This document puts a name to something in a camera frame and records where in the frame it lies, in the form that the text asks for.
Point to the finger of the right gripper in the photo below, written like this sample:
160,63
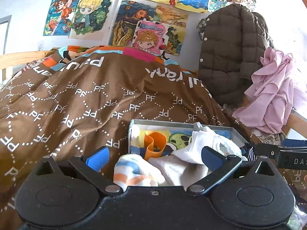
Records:
294,143
269,150

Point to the blond boy drawing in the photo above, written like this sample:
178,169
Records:
92,19

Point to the white blue baby sock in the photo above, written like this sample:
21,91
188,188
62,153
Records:
207,137

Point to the wooden bed frame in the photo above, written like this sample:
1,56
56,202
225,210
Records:
8,61

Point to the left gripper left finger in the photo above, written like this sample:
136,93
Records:
88,167

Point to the bag of green pieces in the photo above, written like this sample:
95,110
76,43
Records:
297,220

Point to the grey tray with cartoon picture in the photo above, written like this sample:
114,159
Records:
177,135

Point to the pink shirt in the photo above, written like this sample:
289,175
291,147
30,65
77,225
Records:
277,88

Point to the grey knitted cloth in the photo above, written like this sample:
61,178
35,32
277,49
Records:
179,173

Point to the brown patterned quilt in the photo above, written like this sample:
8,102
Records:
53,112

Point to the anime girl poster left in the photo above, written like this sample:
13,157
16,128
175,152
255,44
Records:
59,17

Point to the grey face mask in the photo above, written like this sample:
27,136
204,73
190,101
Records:
197,127

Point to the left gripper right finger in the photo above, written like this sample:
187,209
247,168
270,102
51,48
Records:
221,167

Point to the pink cartoon girl picture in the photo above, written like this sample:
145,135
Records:
151,36

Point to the navy striped sock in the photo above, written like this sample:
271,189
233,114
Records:
249,151

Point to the window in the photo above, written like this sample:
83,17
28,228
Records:
4,27

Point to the striped pastel sock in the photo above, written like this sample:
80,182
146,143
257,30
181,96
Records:
133,170

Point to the dark swirl painting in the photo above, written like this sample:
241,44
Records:
130,12

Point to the brown quilted jacket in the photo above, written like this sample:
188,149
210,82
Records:
233,39

